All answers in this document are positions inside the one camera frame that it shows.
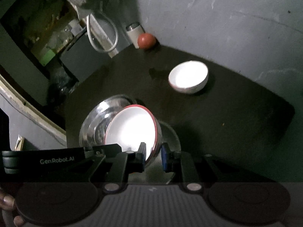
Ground white bowl red rim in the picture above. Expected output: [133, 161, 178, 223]
[104, 105, 163, 166]

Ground shiny steel bowl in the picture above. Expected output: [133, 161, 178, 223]
[79, 94, 137, 147]

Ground white ceramic bowl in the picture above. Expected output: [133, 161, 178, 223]
[168, 61, 209, 94]

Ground steel plate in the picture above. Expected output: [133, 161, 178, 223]
[128, 121, 181, 184]

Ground person's right hand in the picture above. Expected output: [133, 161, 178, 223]
[1, 189, 25, 226]

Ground green box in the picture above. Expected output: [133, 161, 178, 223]
[39, 49, 55, 66]

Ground red tomato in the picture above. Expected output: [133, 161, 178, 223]
[137, 33, 156, 49]

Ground white steel-lid canister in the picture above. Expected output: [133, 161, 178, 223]
[126, 22, 145, 49]

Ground cream door frame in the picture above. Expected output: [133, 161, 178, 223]
[1, 75, 67, 147]

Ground white looped cable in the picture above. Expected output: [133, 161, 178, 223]
[86, 11, 119, 54]

